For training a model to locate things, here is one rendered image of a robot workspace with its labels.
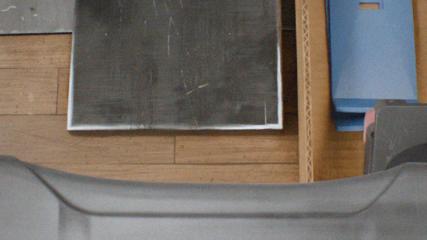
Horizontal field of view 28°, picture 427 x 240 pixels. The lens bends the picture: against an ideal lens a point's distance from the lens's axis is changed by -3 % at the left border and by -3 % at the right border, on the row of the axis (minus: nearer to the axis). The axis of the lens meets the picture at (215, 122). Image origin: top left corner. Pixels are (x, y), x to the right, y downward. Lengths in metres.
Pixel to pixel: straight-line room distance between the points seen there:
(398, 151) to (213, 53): 0.24
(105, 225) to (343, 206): 0.09
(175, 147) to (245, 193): 0.39
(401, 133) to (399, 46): 0.22
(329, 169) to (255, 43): 0.12
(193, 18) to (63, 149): 0.15
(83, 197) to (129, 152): 0.40
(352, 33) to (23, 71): 0.27
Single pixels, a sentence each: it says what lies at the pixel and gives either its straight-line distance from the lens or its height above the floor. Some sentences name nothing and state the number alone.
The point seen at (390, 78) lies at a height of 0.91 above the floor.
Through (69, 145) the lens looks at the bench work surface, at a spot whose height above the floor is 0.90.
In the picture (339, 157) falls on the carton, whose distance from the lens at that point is 0.69.
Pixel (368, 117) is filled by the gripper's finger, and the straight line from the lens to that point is 0.52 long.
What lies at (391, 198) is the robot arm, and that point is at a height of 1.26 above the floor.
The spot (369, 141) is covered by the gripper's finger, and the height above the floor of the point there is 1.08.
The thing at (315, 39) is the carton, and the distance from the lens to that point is 0.71.
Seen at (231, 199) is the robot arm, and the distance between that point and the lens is 0.30.
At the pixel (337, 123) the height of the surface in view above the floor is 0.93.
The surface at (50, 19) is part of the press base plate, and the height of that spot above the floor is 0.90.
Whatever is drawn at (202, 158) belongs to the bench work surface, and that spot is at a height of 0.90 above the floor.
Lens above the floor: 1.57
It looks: 75 degrees down
